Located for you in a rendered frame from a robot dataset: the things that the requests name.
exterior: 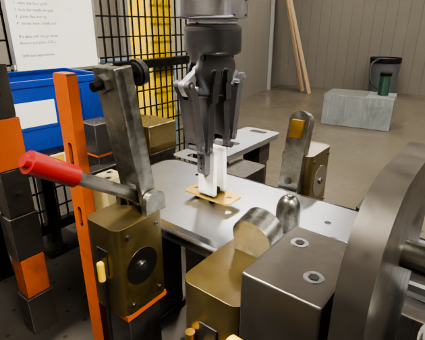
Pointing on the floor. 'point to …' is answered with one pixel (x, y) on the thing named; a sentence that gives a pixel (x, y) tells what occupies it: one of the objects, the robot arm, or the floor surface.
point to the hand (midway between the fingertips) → (212, 170)
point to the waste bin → (390, 64)
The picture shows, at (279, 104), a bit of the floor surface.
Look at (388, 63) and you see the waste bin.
